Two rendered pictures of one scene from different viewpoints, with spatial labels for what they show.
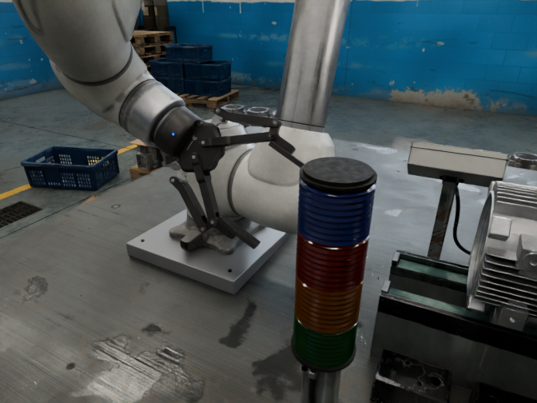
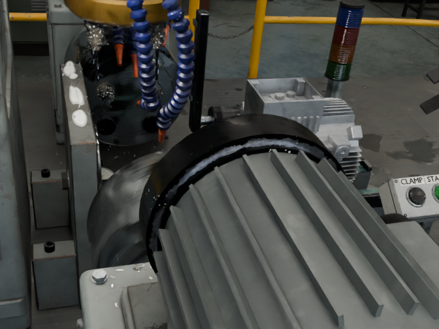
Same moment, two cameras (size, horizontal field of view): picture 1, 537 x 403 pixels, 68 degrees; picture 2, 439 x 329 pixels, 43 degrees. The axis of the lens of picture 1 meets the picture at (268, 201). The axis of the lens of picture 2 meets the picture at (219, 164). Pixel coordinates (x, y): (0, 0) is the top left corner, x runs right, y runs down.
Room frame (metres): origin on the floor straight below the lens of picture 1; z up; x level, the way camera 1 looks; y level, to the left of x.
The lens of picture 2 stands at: (1.04, -1.20, 1.58)
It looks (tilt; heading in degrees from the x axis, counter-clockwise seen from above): 32 degrees down; 135
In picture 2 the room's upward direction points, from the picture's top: 6 degrees clockwise
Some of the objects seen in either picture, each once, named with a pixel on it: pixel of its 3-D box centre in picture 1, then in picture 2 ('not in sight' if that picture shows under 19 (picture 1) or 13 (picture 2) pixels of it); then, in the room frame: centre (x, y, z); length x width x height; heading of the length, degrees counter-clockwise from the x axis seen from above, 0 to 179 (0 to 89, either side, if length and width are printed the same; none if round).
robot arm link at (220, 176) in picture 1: (220, 167); not in sight; (0.85, 0.11, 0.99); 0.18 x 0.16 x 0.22; 54
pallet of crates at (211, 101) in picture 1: (191, 73); not in sight; (6.12, 1.15, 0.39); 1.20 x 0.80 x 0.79; 69
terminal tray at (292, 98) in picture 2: not in sight; (282, 106); (0.43, -0.44, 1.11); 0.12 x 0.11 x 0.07; 64
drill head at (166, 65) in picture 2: not in sight; (121, 74); (0.02, -0.53, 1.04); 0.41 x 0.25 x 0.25; 154
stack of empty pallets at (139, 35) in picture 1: (133, 59); not in sight; (7.22, 2.34, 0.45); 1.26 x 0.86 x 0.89; 61
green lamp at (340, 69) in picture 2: (324, 328); (338, 68); (0.29, -0.05, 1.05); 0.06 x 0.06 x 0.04
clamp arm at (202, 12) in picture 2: not in sight; (198, 73); (0.25, -0.50, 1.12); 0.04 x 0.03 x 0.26; 64
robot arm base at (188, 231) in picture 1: (214, 222); not in sight; (0.83, 0.13, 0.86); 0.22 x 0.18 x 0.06; 150
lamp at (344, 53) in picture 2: (328, 291); (341, 51); (0.29, -0.05, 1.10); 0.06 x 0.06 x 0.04
